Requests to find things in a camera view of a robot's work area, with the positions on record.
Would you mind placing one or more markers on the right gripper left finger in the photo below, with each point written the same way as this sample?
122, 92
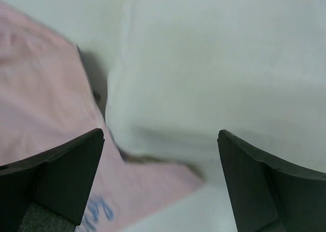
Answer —
54, 184

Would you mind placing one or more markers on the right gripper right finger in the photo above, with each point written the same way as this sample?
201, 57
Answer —
268, 193

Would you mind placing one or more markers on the pink blue printed pillowcase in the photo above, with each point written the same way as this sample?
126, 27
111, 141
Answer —
46, 100

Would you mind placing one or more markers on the white pillow yellow edge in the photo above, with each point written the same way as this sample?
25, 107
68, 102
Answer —
187, 69

